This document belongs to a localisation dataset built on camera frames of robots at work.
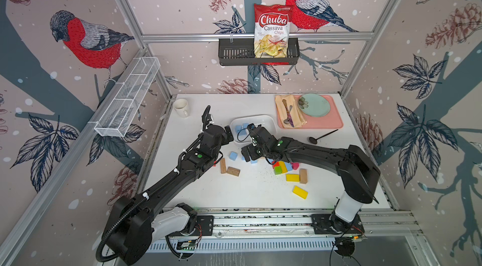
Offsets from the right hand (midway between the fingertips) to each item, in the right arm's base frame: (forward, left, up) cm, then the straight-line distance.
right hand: (249, 148), depth 87 cm
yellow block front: (-16, -23, -10) cm, 30 cm away
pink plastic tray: (+25, -48, -8) cm, 55 cm away
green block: (-7, -14, -9) cm, 18 cm away
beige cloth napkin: (+27, -28, -8) cm, 40 cm away
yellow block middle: (-10, -21, -9) cm, 25 cm away
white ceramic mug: (+26, +41, -1) cm, 49 cm away
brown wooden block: (-8, +8, -8) cm, 14 cm away
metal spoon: (+22, -21, -7) cm, 31 cm away
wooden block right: (-9, -26, -8) cm, 28 cm away
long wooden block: (-6, +12, -8) cm, 16 cm away
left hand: (+5, +11, +11) cm, 16 cm away
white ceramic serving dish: (+17, +6, -6) cm, 19 cm away
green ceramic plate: (+36, -39, -8) cm, 54 cm away
